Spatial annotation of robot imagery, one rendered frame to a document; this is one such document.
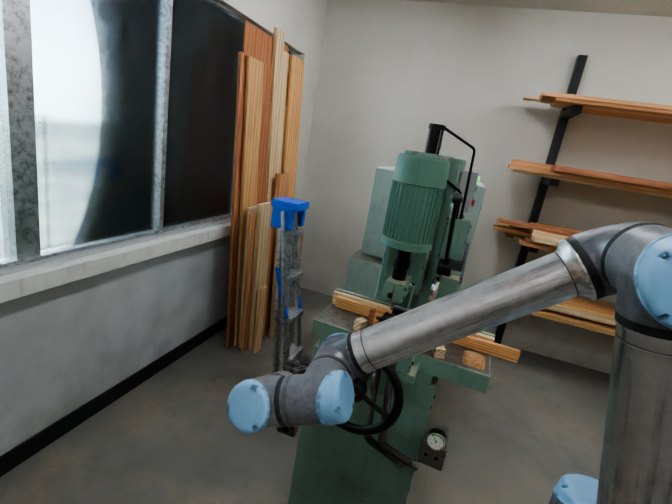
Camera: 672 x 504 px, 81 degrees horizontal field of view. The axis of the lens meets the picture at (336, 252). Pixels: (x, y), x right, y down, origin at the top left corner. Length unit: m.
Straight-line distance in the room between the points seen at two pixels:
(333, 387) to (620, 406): 0.43
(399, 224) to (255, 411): 0.79
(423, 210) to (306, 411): 0.79
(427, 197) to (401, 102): 2.46
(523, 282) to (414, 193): 0.62
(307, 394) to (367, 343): 0.16
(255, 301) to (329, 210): 1.44
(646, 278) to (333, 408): 0.49
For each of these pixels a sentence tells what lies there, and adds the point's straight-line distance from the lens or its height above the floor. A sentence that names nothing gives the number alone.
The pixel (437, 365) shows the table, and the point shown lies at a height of 0.88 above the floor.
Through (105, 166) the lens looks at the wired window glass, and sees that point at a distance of 2.14.
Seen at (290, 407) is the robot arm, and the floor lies 1.06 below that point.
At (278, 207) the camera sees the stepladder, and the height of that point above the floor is 1.12.
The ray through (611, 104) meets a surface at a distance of 3.25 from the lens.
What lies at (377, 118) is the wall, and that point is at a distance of 3.74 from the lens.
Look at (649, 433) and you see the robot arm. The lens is 0.74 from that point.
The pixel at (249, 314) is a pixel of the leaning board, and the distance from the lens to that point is 2.85.
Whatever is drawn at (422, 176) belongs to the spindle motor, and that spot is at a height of 1.45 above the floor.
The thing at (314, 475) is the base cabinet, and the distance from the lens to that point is 1.75.
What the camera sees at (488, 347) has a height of 0.92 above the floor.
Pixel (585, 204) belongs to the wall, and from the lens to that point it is 3.74.
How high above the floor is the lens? 1.51
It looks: 15 degrees down
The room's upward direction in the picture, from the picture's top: 9 degrees clockwise
